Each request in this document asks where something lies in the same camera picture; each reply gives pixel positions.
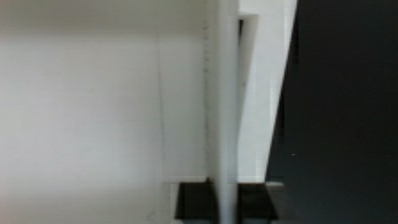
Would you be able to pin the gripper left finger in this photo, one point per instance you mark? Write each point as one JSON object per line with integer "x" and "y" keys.
{"x": 197, "y": 204}

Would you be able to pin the white drawer cabinet frame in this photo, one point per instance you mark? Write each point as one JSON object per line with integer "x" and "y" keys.
{"x": 138, "y": 90}

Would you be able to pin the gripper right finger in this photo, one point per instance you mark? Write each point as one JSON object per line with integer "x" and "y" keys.
{"x": 254, "y": 208}

